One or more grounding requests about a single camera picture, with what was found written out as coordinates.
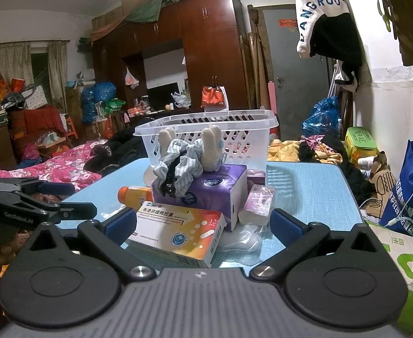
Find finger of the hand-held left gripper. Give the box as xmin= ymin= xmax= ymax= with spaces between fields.
xmin=0 ymin=177 xmax=76 ymax=198
xmin=0 ymin=191 xmax=98 ymax=223

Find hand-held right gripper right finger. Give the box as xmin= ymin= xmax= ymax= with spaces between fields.
xmin=249 ymin=208 xmax=387 ymax=284

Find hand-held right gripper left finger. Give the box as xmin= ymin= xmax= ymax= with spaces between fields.
xmin=19 ymin=208 xmax=157 ymax=284

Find orange cap bottle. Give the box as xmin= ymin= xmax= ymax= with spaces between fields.
xmin=118 ymin=185 xmax=154 ymax=207

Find pink tissue packet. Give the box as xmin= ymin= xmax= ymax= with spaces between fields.
xmin=238 ymin=184 xmax=276 ymax=226
xmin=247 ymin=169 xmax=267 ymax=186

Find clear plastic bag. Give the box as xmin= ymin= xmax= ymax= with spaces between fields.
xmin=222 ymin=223 xmax=263 ymax=254

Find white orange medicine box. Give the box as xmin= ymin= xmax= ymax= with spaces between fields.
xmin=126 ymin=200 xmax=227 ymax=269

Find black hair clip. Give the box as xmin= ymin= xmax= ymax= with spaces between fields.
xmin=159 ymin=148 xmax=190 ymax=198

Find purple tissue pack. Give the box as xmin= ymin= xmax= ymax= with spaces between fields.
xmin=151 ymin=164 xmax=248 ymax=232

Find striped cloth scrunchie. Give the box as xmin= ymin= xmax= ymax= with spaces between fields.
xmin=152 ymin=137 xmax=206 ymax=198

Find clear plastic basket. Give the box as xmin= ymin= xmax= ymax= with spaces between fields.
xmin=133 ymin=110 xmax=280 ymax=175

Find beige socks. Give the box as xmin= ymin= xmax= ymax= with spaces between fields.
xmin=158 ymin=124 xmax=227 ymax=173

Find pink floral blanket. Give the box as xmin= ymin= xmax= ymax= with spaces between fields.
xmin=0 ymin=139 xmax=108 ymax=193

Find red cloth cover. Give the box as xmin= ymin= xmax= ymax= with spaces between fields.
xmin=9 ymin=106 xmax=66 ymax=139

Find yellow patterned blanket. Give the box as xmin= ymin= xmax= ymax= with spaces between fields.
xmin=267 ymin=139 xmax=334 ymax=164

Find black clothing pile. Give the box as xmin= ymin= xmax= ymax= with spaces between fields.
xmin=85 ymin=127 xmax=151 ymax=175

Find black garment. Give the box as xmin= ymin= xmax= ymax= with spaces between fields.
xmin=300 ymin=135 xmax=376 ymax=205

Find white dotted gift bag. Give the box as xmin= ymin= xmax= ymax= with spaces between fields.
xmin=21 ymin=84 xmax=49 ymax=110

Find green plastic bag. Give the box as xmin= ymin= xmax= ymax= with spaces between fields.
xmin=102 ymin=99 xmax=127 ymax=115

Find blue plastic bag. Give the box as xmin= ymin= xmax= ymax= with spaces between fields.
xmin=81 ymin=82 xmax=117 ymax=125
xmin=302 ymin=96 xmax=341 ymax=138

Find brown paper bag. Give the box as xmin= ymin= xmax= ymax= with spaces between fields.
xmin=359 ymin=151 xmax=399 ymax=215

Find green yellow box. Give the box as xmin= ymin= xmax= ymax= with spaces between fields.
xmin=343 ymin=127 xmax=378 ymax=163

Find beige patterned curtain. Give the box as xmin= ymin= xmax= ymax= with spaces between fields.
xmin=0 ymin=43 xmax=34 ymax=86
xmin=47 ymin=41 xmax=68 ymax=113

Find blue tote bag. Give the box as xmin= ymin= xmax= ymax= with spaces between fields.
xmin=379 ymin=139 xmax=413 ymax=242

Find green white bag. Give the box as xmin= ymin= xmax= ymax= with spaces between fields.
xmin=365 ymin=220 xmax=413 ymax=335

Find pink roll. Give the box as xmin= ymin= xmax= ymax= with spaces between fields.
xmin=268 ymin=81 xmax=278 ymax=117

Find black monitor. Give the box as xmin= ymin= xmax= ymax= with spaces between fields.
xmin=146 ymin=82 xmax=180 ymax=108

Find white hanging plastic bag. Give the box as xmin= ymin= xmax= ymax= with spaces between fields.
xmin=124 ymin=67 xmax=140 ymax=90

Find red white shopping bag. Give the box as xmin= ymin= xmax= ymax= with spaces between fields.
xmin=201 ymin=85 xmax=227 ymax=111

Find grey door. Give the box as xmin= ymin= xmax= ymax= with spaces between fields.
xmin=263 ymin=7 xmax=334 ymax=138

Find wooden planks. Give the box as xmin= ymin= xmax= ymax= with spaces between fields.
xmin=247 ymin=5 xmax=274 ymax=113

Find brown wooden wardrobe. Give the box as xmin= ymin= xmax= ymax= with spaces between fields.
xmin=90 ymin=0 xmax=253 ymax=141

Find green cloth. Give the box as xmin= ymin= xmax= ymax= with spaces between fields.
xmin=122 ymin=0 xmax=200 ymax=24

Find white black hoodie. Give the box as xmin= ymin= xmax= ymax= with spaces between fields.
xmin=295 ymin=0 xmax=364 ymax=93

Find white cable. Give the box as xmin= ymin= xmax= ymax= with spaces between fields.
xmin=359 ymin=179 xmax=413 ymax=226

